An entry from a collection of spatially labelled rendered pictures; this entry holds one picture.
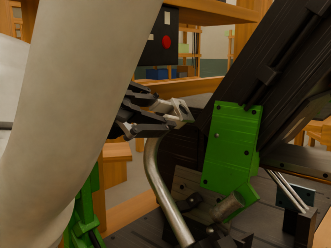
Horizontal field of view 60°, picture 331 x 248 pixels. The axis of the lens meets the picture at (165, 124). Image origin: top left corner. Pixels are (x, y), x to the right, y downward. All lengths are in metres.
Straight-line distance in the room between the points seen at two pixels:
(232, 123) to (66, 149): 0.53
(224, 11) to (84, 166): 0.87
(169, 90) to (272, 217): 0.56
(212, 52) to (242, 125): 10.52
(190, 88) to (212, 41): 9.97
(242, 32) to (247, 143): 0.91
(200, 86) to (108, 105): 1.12
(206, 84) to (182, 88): 0.18
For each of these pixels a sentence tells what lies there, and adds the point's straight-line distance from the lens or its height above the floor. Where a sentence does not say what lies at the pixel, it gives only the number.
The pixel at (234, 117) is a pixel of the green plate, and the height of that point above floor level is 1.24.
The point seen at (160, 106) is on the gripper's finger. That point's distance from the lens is 0.56.
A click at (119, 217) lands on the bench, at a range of 0.96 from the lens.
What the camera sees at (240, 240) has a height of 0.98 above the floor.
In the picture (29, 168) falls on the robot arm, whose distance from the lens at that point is 0.18.
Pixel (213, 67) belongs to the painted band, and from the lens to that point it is 11.12.
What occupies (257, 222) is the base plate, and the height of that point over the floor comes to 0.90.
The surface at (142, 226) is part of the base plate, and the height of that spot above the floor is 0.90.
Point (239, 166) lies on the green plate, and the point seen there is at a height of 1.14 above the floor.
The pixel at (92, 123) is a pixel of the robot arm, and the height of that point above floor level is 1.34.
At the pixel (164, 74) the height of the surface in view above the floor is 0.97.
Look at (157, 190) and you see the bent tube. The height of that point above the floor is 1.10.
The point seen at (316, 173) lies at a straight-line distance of 0.73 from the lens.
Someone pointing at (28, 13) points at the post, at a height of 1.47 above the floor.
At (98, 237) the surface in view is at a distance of 0.66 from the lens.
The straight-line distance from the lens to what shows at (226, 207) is 0.64.
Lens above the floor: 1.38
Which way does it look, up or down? 13 degrees down
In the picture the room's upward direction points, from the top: straight up
